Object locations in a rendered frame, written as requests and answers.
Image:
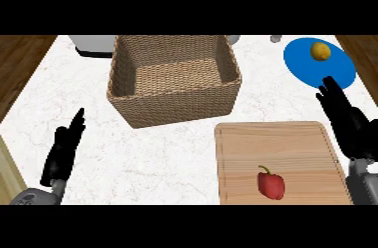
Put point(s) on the yellow lemon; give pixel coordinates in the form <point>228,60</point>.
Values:
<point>321,51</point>

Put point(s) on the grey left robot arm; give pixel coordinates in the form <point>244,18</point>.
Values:
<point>42,195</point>

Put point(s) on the brown wicker basket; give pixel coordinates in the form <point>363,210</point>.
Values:
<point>175,80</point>

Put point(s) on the blue round plate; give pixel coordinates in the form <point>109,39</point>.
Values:
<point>315,67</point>

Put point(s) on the small grey object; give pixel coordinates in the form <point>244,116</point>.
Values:
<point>275,38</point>

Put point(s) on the wooden cutting board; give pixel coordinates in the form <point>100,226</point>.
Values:
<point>281,162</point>

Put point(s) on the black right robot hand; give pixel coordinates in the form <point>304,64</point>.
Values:
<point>352,125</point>

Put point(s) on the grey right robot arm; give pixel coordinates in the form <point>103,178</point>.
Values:
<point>364,182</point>

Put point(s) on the white appliance with black base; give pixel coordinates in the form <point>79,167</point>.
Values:
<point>97,45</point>

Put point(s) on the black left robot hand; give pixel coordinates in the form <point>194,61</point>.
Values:
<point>61,152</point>

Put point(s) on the red bell pepper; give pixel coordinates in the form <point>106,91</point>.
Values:
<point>273,186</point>

